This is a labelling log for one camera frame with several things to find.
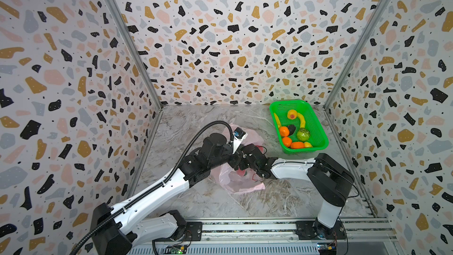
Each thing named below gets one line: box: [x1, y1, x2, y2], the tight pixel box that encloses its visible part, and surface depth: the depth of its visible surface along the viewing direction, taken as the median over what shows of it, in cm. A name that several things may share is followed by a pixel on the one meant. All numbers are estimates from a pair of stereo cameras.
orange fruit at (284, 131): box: [279, 126, 290, 137], surface depth 101 cm
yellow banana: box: [296, 112, 306, 129], surface depth 115 cm
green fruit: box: [296, 127, 311, 143], surface depth 102 cm
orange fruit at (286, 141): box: [281, 136, 292, 147], surface depth 100 cm
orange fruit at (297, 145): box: [290, 141, 305, 149], surface depth 99 cm
